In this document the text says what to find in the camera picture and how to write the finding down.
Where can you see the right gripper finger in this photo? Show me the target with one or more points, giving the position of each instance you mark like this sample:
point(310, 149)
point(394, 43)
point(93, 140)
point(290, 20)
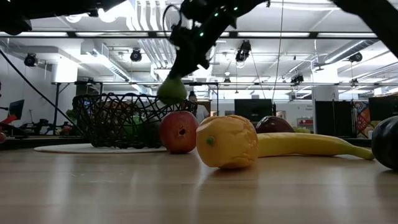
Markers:
point(183, 70)

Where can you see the yellow banana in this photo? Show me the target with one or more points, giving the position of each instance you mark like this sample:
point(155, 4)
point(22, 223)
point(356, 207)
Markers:
point(304, 144)

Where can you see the black partition panel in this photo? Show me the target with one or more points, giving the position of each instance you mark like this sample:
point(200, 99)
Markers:
point(384, 109)
point(334, 118)

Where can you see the colourful patterned poster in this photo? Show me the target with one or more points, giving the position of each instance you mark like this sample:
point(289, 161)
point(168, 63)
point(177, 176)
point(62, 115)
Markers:
point(362, 119)

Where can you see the large black monitor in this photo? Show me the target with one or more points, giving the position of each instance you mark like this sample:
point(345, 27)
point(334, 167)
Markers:
point(253, 110)

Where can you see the black ceiling spotlight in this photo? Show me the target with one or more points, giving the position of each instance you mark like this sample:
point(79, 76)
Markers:
point(30, 60)
point(243, 51)
point(136, 56)
point(356, 57)
point(297, 79)

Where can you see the white round plate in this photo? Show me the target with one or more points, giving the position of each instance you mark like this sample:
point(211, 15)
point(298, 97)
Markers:
point(62, 148)

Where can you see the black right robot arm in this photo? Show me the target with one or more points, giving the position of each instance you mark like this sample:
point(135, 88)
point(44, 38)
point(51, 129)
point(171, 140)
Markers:
point(373, 21)

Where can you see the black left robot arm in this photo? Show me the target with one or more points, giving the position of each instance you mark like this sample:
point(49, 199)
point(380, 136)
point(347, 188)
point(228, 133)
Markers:
point(15, 15)

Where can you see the background green plant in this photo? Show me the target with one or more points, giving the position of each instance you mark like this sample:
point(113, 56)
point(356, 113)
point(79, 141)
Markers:
point(70, 115)

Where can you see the person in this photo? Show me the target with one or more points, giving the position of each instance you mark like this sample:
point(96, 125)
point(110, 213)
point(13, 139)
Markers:
point(202, 113)

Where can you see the green pear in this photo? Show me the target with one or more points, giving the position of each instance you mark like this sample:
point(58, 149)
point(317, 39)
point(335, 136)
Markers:
point(172, 91)

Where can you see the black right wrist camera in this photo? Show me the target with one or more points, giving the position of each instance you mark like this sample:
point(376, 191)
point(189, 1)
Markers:
point(185, 37)

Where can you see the black plum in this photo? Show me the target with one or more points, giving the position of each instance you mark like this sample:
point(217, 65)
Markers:
point(387, 143)

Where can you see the black aluminium table frame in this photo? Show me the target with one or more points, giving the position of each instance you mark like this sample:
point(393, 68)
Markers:
point(37, 141)

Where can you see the green grapes bunch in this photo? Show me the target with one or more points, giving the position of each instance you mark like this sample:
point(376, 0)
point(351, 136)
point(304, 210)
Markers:
point(303, 130)

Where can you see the black horizontal overhead beam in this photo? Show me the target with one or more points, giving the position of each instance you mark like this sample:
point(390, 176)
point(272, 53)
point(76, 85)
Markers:
point(124, 35)

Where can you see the small black monitor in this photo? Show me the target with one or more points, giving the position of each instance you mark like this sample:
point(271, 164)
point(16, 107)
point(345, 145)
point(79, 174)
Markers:
point(17, 109)

